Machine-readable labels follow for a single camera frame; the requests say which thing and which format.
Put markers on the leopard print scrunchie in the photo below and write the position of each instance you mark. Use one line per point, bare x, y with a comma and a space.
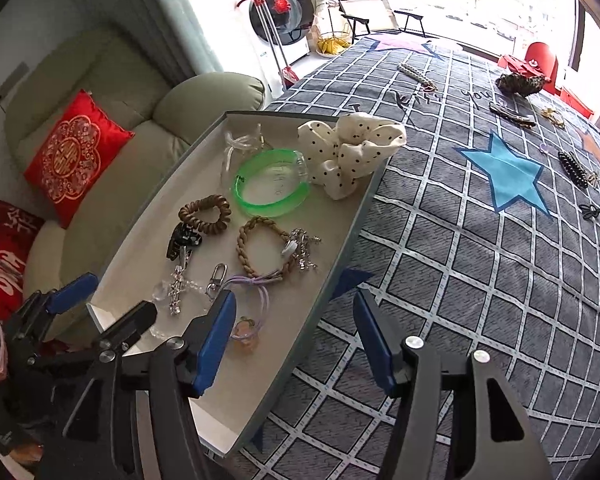
522, 84

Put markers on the grey plaid star blanket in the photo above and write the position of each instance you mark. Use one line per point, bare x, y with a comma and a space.
455, 285

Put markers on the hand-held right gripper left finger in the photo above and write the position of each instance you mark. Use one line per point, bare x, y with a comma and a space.
212, 345

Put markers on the green translucent bangle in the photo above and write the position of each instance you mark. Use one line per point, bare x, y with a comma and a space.
260, 207

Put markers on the yellow basket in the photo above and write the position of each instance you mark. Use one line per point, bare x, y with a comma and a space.
332, 46

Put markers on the red mop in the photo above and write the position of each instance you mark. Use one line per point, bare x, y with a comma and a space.
289, 75

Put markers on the pearl hair clip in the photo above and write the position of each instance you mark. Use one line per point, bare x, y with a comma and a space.
416, 76

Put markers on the red box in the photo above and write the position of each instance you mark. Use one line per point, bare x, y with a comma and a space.
575, 101

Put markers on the white polka dot scrunchie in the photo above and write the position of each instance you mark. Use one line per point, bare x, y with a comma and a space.
350, 150

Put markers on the red patterned cushion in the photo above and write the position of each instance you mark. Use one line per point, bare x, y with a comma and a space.
75, 155

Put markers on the tortoiseshell hair clip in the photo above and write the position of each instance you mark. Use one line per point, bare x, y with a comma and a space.
511, 113

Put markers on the clear hair claw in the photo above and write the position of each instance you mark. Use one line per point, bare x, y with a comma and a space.
240, 142

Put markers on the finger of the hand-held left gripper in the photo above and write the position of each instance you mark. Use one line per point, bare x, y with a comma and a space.
72, 290
130, 322

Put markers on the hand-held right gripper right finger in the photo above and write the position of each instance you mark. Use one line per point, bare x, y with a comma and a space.
375, 345

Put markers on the grey tray box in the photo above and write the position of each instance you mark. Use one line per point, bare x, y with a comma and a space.
145, 260

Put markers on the red chair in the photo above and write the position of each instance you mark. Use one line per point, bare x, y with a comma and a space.
541, 67

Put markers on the beige armchair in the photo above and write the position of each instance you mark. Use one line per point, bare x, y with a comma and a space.
110, 85

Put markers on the white washing machine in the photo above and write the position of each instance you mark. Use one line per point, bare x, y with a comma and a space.
280, 10

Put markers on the black folding stool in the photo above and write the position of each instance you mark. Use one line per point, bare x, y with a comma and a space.
410, 15

